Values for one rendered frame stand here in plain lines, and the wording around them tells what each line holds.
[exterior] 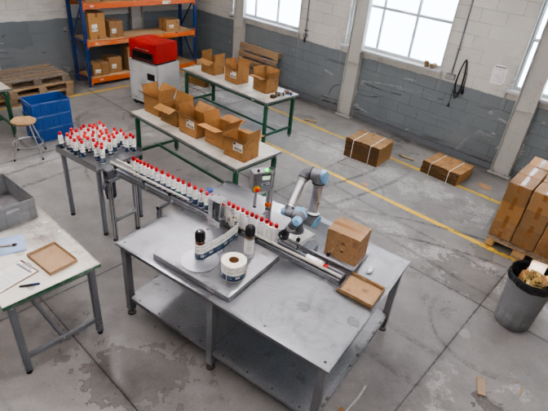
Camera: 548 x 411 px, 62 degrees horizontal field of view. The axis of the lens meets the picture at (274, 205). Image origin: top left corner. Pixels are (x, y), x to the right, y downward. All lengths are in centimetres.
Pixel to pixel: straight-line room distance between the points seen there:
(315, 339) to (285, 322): 26
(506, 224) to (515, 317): 151
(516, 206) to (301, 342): 368
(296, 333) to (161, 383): 131
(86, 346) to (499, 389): 361
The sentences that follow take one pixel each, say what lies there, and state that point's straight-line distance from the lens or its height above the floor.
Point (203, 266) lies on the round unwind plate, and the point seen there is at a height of 89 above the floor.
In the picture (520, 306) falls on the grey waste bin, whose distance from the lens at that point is 509.
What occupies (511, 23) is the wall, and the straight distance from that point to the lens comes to 817.
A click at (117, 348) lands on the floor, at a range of 439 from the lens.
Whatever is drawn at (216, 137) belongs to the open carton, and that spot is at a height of 90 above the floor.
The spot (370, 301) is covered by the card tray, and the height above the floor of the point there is 83.
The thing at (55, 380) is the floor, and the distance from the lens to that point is 430.
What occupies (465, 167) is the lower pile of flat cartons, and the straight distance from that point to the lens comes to 792.
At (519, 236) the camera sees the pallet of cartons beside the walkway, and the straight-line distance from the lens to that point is 633.
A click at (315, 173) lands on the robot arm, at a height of 151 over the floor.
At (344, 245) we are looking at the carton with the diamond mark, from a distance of 390.
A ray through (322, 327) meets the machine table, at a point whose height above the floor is 83.
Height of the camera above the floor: 328
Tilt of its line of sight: 32 degrees down
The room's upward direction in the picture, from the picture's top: 6 degrees clockwise
